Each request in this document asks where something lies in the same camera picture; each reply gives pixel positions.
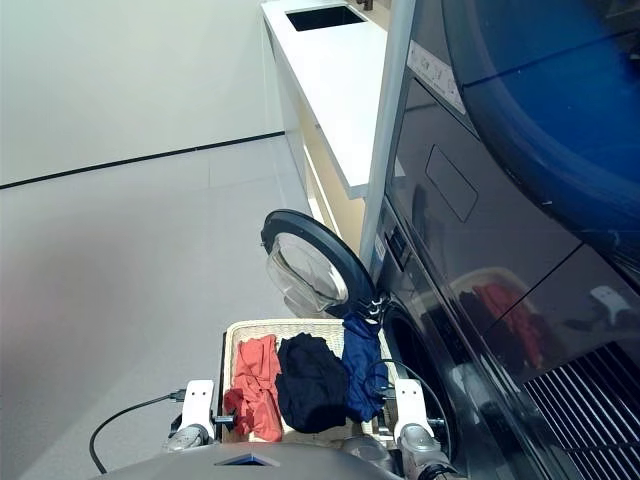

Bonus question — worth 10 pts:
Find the orange cloth garment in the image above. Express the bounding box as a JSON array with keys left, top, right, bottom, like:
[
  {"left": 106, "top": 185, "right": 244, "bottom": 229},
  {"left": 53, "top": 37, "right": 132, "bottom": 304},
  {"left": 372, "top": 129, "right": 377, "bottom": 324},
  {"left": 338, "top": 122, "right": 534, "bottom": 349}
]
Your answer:
[{"left": 223, "top": 333, "right": 284, "bottom": 444}]

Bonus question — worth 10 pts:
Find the black cloth garment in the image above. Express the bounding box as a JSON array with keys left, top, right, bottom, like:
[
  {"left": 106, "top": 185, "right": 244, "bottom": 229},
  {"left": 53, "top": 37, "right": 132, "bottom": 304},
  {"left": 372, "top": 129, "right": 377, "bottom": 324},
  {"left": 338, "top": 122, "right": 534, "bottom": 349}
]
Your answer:
[{"left": 274, "top": 333, "right": 350, "bottom": 434}]

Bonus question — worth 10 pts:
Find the navy blue cloth garment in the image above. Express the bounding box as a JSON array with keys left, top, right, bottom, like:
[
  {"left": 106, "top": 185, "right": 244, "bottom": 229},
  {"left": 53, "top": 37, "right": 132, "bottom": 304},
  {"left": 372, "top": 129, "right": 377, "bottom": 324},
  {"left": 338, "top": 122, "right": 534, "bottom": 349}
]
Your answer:
[{"left": 341, "top": 312, "right": 391, "bottom": 424}]

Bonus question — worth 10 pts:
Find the pale woven laundry basket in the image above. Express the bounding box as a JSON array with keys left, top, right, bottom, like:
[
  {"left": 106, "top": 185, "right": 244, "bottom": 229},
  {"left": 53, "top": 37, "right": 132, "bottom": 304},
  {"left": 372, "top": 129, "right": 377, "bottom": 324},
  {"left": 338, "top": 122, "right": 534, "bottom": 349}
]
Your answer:
[{"left": 219, "top": 318, "right": 401, "bottom": 446}]

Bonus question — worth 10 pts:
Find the round glass washing machine door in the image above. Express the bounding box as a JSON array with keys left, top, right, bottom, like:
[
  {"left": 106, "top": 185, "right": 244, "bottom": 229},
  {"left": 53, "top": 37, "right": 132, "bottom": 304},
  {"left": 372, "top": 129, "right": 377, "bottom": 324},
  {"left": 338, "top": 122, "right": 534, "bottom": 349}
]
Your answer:
[{"left": 259, "top": 208, "right": 379, "bottom": 319}]

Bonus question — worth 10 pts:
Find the grey robot torso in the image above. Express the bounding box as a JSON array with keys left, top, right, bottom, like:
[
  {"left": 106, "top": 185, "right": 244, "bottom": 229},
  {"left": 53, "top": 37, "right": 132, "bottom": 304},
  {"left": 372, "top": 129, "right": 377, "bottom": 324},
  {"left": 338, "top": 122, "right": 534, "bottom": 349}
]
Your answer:
[{"left": 89, "top": 442, "right": 401, "bottom": 480}]

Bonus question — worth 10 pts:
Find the dark stacked dryer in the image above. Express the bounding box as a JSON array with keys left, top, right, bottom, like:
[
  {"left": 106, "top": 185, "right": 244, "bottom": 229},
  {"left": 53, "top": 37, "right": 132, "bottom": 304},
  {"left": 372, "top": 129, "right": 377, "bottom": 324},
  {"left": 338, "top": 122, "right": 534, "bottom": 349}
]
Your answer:
[{"left": 359, "top": 0, "right": 640, "bottom": 311}]

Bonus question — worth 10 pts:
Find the white counter cabinet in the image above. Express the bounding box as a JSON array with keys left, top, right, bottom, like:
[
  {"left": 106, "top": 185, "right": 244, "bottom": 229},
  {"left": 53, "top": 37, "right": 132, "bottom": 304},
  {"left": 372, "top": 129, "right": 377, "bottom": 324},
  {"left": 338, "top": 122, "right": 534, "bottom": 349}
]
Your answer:
[{"left": 259, "top": 0, "right": 389, "bottom": 256}]

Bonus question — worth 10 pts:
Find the round blue dryer door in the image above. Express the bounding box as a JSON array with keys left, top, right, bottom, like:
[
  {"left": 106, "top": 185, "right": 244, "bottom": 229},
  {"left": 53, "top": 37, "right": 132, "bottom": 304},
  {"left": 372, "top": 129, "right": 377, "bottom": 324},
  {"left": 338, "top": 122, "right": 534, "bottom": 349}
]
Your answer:
[{"left": 442, "top": 0, "right": 640, "bottom": 281}]

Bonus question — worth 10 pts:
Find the white instruction label sticker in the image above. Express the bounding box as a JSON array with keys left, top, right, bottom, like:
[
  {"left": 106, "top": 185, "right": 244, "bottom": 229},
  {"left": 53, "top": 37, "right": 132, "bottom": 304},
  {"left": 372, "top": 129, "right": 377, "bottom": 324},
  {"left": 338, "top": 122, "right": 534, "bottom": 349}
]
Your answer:
[{"left": 407, "top": 39, "right": 466, "bottom": 114}]

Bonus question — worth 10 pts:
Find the black rectangular sink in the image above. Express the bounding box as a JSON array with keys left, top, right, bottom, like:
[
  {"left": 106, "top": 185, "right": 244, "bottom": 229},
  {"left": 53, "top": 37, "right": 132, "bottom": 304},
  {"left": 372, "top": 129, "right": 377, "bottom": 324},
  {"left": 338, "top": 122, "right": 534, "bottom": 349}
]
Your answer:
[{"left": 284, "top": 4, "right": 369, "bottom": 34}]

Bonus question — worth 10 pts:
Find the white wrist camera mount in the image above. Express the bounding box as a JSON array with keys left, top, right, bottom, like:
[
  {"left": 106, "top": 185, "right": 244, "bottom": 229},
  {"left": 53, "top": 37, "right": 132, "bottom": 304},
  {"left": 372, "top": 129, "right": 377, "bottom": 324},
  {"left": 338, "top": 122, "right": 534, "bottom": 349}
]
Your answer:
[
  {"left": 181, "top": 378, "right": 216, "bottom": 435},
  {"left": 393, "top": 378, "right": 434, "bottom": 436}
]

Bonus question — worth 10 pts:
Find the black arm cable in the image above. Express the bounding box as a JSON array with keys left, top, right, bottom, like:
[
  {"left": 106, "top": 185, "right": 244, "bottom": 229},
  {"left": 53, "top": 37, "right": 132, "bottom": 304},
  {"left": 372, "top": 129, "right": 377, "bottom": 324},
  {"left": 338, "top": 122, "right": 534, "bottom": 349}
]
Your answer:
[
  {"left": 362, "top": 357, "right": 454, "bottom": 462},
  {"left": 88, "top": 389, "right": 189, "bottom": 475}
]

